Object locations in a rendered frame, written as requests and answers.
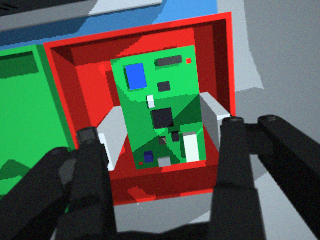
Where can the green circuit board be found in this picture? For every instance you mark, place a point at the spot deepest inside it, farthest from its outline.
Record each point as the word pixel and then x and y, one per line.
pixel 159 96

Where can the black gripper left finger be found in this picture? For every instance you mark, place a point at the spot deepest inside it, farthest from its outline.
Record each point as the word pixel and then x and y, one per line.
pixel 30 210

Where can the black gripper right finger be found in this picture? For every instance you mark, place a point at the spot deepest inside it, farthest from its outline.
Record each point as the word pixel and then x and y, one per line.
pixel 292 159

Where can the red bin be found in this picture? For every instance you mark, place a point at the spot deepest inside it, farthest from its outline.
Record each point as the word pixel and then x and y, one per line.
pixel 86 86

